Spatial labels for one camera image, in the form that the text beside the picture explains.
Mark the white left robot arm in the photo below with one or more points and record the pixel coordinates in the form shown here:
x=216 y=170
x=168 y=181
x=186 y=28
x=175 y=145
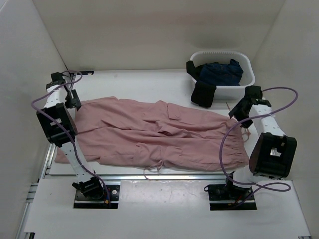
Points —
x=58 y=124

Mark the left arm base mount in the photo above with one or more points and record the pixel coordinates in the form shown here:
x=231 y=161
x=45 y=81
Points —
x=98 y=201

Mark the white plastic basket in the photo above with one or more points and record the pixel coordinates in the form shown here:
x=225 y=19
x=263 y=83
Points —
x=224 y=56

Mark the pink drawstring trousers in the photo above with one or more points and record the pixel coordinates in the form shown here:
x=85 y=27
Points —
x=122 y=132

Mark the aluminium table frame rail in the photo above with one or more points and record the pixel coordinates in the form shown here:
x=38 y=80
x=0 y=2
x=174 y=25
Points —
x=170 y=204

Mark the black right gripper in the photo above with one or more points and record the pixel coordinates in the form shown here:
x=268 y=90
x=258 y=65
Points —
x=235 y=111

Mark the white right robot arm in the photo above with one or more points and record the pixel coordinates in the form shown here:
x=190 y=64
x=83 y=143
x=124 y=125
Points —
x=274 y=151

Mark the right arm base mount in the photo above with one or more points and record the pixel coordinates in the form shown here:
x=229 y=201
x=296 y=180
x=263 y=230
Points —
x=228 y=197

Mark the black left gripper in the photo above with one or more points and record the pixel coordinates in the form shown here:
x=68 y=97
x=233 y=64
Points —
x=75 y=102

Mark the blue denim jeans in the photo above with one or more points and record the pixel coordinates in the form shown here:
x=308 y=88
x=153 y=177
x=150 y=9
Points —
x=222 y=74

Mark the black garment in basket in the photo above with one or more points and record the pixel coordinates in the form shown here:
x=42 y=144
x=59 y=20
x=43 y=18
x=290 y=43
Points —
x=203 y=93

